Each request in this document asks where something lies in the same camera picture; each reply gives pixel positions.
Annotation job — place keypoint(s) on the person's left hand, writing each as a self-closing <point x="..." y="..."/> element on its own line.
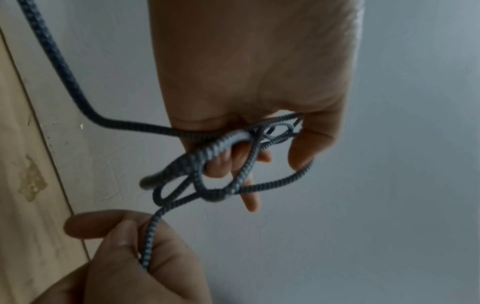
<point x="251" y="65"/>

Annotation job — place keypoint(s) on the person's right hand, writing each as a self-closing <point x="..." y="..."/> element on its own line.
<point x="112" y="276"/>

